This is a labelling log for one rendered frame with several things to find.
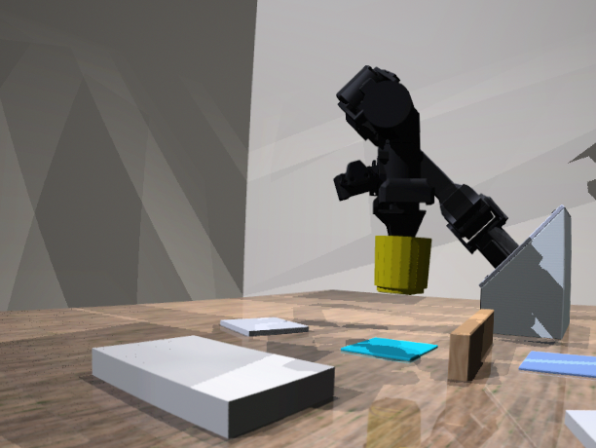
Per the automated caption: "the brown wooden block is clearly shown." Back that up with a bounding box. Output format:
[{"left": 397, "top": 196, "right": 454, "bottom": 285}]
[{"left": 448, "top": 309, "right": 494, "bottom": 381}]

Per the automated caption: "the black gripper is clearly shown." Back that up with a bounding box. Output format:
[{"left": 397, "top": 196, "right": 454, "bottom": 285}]
[{"left": 372, "top": 143, "right": 434, "bottom": 238}]

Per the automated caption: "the yellow cup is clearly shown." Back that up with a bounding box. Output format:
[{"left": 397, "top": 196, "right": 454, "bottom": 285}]
[{"left": 374, "top": 236, "right": 431, "bottom": 295}]

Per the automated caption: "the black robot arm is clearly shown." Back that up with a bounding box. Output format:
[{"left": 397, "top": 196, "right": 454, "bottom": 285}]
[{"left": 333, "top": 65, "right": 519, "bottom": 269}]

